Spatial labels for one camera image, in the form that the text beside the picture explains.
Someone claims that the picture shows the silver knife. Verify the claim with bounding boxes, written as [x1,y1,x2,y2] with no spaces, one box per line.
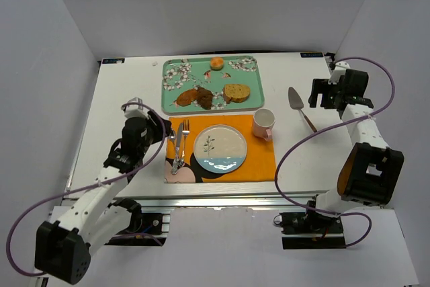
[171,122,183,175]

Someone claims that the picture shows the green floral tray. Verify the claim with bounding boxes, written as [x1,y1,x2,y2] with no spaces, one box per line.
[161,55,265,115]

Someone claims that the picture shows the blue table label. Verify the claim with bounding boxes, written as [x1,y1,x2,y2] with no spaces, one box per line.
[300,52,324,58]
[101,58,125,65]

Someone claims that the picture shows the pink mug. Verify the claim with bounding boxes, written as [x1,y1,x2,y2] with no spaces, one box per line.
[252,108,275,141]

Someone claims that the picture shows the right blue table label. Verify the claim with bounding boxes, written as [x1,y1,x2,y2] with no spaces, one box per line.
[300,52,324,58]

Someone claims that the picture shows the dark chocolate pastry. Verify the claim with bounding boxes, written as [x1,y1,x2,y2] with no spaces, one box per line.
[196,87,213,110]

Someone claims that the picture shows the metal cake server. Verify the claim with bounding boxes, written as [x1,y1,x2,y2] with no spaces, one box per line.
[288,87,317,132]

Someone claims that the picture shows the silver spoon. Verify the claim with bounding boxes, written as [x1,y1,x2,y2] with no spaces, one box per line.
[169,128,177,175]

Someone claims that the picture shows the brown croissant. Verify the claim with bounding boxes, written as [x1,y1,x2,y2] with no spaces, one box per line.
[175,89,198,106]

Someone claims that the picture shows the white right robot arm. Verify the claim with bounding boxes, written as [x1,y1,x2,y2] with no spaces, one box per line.
[308,65,404,218]

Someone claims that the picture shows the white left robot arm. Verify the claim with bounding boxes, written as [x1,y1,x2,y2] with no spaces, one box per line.
[34,97,171,285]

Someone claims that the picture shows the orange cartoon placemat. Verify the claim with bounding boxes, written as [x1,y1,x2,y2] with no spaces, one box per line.
[165,114,275,183]

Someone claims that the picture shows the ceramic plate with plant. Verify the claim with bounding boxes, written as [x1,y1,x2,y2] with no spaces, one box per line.
[193,124,247,174]

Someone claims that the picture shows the sliced bread loaf piece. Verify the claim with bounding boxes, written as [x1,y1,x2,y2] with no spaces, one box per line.
[222,84,251,104]

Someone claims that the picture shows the silver fork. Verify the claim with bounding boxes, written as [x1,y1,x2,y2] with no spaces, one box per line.
[180,119,190,167]

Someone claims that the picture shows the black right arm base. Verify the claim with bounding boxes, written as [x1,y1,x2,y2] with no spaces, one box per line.
[273,210,346,250]

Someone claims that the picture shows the small round bun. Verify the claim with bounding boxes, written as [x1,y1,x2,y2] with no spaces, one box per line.
[210,56,224,71]

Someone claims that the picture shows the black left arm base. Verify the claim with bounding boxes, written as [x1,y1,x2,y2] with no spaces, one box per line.
[105,198,167,247]

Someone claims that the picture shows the left blue table label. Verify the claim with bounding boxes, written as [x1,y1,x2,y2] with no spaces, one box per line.
[101,58,125,65]

